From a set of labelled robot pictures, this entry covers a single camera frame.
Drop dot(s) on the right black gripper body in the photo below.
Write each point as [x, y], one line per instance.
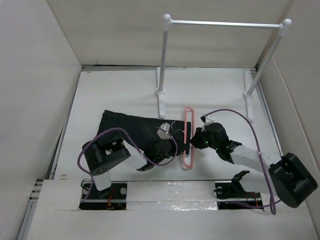
[203, 140]

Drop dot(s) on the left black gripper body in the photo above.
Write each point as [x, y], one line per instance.
[171, 152]

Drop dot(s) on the black trousers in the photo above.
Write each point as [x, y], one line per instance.
[143, 130]

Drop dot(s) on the pink clothes hanger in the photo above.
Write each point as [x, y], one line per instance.
[187, 109]

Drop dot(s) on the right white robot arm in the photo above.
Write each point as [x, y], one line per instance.
[283, 175]

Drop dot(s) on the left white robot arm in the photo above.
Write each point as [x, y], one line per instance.
[97, 160]

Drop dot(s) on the silver foil covered panel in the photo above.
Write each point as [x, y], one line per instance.
[171, 196]

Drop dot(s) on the white and silver clothes rack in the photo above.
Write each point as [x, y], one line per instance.
[249, 82]

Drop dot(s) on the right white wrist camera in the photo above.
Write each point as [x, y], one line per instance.
[207, 120]

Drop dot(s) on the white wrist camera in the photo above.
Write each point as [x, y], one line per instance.
[207, 120]
[164, 131]

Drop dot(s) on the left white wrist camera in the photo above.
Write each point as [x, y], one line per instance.
[164, 131]

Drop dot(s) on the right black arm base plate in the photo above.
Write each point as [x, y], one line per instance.
[231, 197]

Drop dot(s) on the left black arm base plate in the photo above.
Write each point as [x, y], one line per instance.
[113, 198]

